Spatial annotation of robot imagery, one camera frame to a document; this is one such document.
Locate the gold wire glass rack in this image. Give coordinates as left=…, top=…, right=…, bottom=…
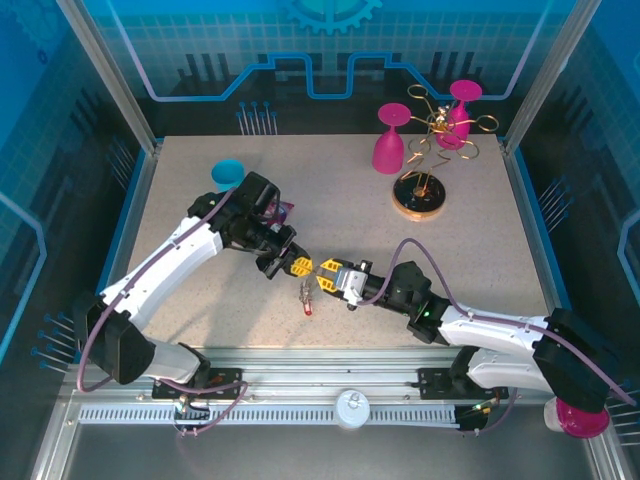
left=391, top=83, right=500, bottom=222

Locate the purple Fox's berries candy bag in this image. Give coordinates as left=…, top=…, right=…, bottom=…
left=267, top=199, right=296, bottom=226

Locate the white slotted cable duct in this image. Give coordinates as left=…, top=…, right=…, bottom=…
left=78, top=403, right=464, bottom=427

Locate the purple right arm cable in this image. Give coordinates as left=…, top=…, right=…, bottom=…
left=357, top=238, right=636, bottom=436

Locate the aluminium frame post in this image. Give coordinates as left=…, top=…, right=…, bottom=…
left=502, top=0, right=604, bottom=156
left=54, top=0, right=165, bottom=156

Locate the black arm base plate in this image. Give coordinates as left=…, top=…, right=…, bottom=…
left=151, top=367, right=245, bottom=401
left=417, top=367, right=511, bottom=401

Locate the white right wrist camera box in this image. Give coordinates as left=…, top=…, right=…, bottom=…
left=337, top=263, right=372, bottom=307

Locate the aluminium mounting rail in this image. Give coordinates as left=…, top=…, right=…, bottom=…
left=62, top=344, right=601, bottom=404

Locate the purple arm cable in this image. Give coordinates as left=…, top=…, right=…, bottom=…
left=357, top=238, right=636, bottom=436
left=74, top=187, right=250, bottom=437

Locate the pink plastic wine goblet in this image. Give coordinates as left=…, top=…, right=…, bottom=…
left=433, top=79, right=484, bottom=151
left=371, top=102, right=412, bottom=175

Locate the white round knob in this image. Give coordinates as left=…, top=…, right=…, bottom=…
left=333, top=388, right=372, bottom=430

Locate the blue plastic wine goblet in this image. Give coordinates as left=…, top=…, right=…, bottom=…
left=210, top=158, right=246, bottom=192

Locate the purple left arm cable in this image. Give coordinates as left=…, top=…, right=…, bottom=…
left=74, top=187, right=250, bottom=437

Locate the pink plastic cup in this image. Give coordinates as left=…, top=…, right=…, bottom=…
left=543, top=397, right=611, bottom=440

